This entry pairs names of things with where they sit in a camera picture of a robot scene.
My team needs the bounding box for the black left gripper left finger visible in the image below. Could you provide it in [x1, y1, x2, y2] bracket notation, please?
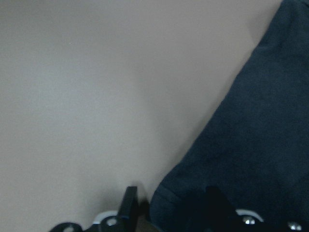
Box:
[117, 186, 138, 232]

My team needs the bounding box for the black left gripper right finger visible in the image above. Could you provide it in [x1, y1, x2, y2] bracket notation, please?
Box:
[204, 186, 238, 232]

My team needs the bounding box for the black t-shirt with logo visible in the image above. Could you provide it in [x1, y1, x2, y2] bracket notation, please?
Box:
[149, 0, 309, 232]

